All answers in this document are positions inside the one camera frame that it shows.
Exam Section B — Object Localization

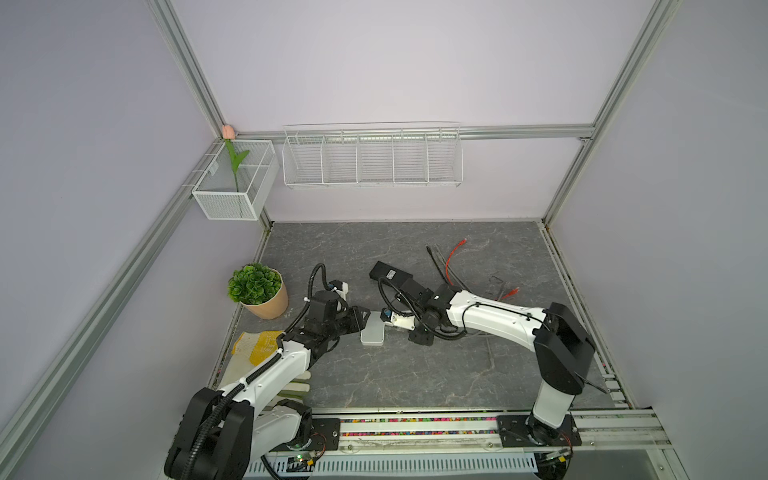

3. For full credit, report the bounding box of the yellow white work glove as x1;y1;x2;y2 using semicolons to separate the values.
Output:
219;331;311;404

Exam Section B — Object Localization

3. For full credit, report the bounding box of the red ethernet cable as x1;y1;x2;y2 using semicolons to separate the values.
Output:
443;238;521;301

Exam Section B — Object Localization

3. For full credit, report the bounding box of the white mesh wall basket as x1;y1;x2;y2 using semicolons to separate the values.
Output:
192;140;279;221

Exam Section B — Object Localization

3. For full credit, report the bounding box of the white network switch box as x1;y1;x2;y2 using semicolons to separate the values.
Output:
360;313;385;347

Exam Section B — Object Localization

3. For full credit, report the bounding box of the green potted plant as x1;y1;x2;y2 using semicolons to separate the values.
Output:
227;263;289;320

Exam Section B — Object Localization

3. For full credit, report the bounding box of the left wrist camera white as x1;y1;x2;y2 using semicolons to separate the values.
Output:
328;280;349;300

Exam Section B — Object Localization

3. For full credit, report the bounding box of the black cable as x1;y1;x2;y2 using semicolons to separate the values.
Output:
425;244;457;286

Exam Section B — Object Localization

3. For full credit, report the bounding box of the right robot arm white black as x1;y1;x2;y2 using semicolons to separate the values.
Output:
379;284;596;448

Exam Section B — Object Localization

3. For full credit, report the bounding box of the black network switch box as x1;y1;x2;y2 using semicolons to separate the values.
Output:
369;261;413;290

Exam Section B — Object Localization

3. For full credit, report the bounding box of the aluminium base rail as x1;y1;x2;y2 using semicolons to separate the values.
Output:
167;409;673;460

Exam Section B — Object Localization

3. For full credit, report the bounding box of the pink tulip artificial flower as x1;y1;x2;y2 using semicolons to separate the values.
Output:
221;125;250;192

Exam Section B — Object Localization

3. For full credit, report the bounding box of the white wire wall shelf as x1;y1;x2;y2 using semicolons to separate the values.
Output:
282;122;464;188

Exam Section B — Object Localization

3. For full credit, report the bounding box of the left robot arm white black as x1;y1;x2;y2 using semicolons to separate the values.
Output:
164;289;371;479

